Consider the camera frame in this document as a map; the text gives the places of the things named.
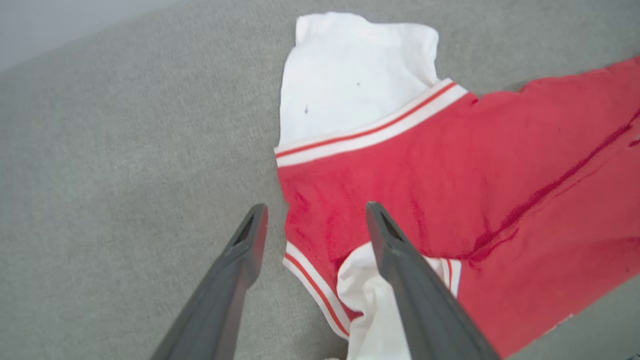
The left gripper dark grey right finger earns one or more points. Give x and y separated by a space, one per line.
425 300

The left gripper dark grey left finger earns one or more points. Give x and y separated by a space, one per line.
225 290

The red and white sports garment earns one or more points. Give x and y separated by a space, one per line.
450 175

